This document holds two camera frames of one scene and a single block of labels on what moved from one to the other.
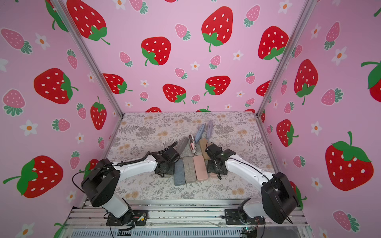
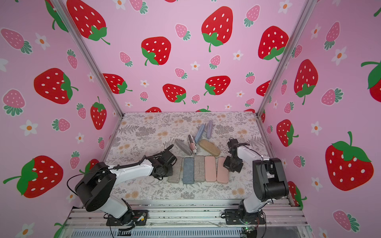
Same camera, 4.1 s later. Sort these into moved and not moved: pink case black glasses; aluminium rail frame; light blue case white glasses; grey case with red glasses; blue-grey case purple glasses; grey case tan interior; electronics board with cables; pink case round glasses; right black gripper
Moved: grey case with red glasses; pink case round glasses; blue-grey case purple glasses; pink case black glasses; right black gripper
Not moved: aluminium rail frame; grey case tan interior; light blue case white glasses; electronics board with cables
